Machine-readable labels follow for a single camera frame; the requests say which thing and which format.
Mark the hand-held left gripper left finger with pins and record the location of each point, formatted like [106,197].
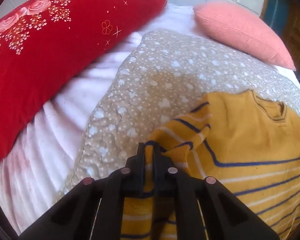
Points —
[141,166]

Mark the yellow striped knit sweater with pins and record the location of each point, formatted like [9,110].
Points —
[240,135]

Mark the beige heart-print quilt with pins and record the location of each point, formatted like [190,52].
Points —
[152,80]

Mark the red floral pillow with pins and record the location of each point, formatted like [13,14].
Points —
[52,55]

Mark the pink ribbed pillow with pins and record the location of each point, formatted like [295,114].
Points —
[240,30]

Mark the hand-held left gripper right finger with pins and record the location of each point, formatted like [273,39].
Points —
[160,166]

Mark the teal panel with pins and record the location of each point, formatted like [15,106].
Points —
[275,2]

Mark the white bed sheet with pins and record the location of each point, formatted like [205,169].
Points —
[65,110]

